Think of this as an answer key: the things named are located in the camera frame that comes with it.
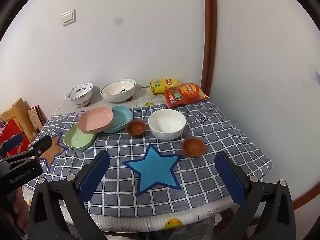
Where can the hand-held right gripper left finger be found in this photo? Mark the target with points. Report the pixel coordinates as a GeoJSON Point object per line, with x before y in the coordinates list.
{"type": "Point", "coordinates": [93, 177]}

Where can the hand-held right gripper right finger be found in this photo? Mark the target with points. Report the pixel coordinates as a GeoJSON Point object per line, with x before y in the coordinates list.
{"type": "Point", "coordinates": [230, 177]}

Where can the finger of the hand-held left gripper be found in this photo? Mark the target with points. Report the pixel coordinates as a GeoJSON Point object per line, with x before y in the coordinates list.
{"type": "Point", "coordinates": [13, 140]}
{"type": "Point", "coordinates": [38, 146]}

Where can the light green plate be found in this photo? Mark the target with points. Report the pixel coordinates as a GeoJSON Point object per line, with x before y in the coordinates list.
{"type": "Point", "coordinates": [77, 140]}

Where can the small brown bowl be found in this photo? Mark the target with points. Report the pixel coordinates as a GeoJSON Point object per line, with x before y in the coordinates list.
{"type": "Point", "coordinates": [193, 147]}
{"type": "Point", "coordinates": [135, 128]}

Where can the pink plate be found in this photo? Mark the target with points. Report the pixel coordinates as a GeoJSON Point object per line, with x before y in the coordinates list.
{"type": "Point", "coordinates": [95, 118]}

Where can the light blue plate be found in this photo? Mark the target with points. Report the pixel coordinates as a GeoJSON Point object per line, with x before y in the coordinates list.
{"type": "Point", "coordinates": [122, 116]}

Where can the red paper bag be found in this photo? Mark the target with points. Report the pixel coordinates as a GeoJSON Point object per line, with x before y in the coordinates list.
{"type": "Point", "coordinates": [11, 135]}

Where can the patterned cardboard box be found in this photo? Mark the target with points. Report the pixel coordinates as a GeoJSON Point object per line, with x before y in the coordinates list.
{"type": "Point", "coordinates": [36, 118]}

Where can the wooden box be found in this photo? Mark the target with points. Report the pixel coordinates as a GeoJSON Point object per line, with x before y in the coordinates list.
{"type": "Point", "coordinates": [17, 112]}

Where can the grey checked star tablecloth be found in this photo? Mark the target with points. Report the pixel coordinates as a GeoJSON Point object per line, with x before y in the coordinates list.
{"type": "Point", "coordinates": [160, 170]}

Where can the fish pattern ceramic bowl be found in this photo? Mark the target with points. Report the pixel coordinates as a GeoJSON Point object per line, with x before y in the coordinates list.
{"type": "Point", "coordinates": [80, 92]}

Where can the brown wooden baseboard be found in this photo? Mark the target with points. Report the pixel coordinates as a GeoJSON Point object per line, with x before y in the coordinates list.
{"type": "Point", "coordinates": [303, 200]}

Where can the plain white bowl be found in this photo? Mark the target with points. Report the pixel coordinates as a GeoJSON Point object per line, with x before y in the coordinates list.
{"type": "Point", "coordinates": [166, 123]}

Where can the large white printed bowl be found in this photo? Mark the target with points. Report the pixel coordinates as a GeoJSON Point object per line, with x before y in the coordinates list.
{"type": "Point", "coordinates": [117, 91]}

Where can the red chip bag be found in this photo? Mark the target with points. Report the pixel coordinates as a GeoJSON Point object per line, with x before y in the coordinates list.
{"type": "Point", "coordinates": [186, 95]}

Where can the yellow chip bag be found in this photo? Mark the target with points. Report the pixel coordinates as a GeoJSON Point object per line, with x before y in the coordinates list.
{"type": "Point", "coordinates": [162, 85]}

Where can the white wall light switch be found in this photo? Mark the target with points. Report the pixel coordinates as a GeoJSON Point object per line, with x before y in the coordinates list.
{"type": "Point", "coordinates": [68, 18]}

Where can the brown wooden door frame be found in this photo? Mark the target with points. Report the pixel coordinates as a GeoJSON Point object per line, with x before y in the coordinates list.
{"type": "Point", "coordinates": [209, 35]}

